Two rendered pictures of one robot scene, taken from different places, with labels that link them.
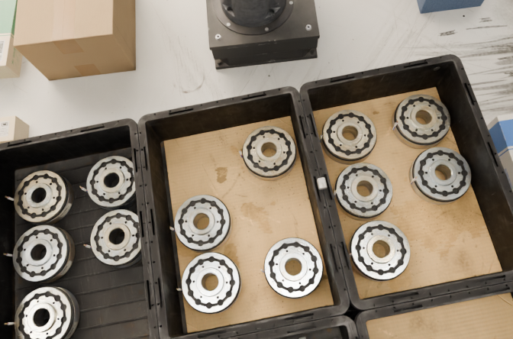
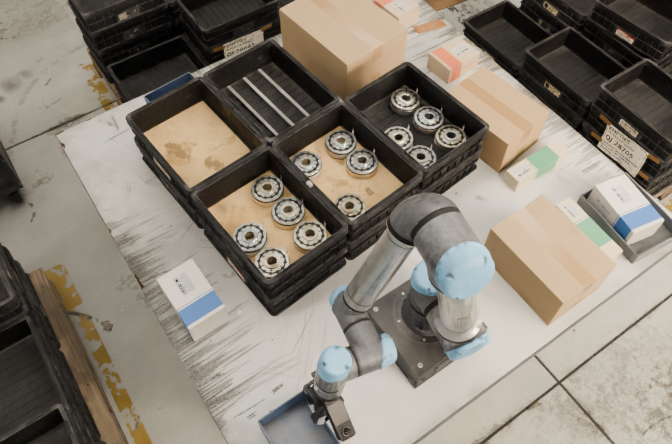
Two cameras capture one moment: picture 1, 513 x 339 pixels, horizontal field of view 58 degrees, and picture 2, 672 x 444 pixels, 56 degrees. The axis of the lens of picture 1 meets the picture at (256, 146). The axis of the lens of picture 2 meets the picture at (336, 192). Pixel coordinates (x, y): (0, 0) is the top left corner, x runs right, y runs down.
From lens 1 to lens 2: 1.56 m
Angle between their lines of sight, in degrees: 52
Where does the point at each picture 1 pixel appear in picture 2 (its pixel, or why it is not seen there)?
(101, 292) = (390, 121)
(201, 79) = not seen: hidden behind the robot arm
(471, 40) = (257, 390)
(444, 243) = (235, 211)
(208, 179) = (374, 186)
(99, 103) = (484, 223)
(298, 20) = (385, 312)
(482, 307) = not seen: hidden behind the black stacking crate
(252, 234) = (334, 173)
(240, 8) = not seen: hidden behind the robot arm
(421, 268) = (242, 196)
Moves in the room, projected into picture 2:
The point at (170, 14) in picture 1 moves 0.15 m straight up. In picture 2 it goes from (491, 304) to (502, 282)
